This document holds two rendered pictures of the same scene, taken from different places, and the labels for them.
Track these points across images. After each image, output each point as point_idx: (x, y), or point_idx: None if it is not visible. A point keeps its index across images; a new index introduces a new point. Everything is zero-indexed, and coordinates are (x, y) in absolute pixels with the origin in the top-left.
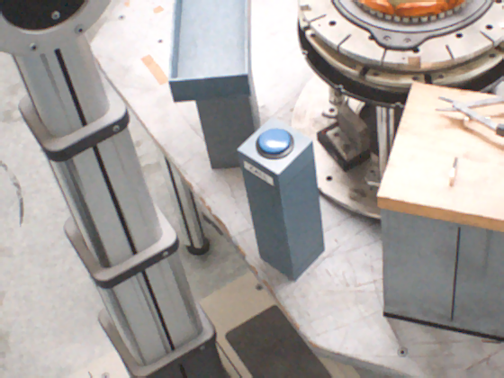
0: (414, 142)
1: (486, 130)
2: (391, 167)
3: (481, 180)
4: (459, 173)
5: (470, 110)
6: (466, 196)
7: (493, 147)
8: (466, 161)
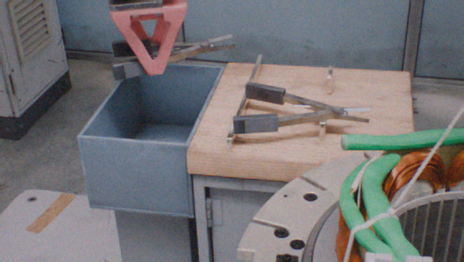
0: (386, 110)
1: (297, 125)
2: (403, 89)
3: (297, 86)
4: (323, 90)
5: (321, 106)
6: (311, 75)
7: (286, 111)
8: (316, 99)
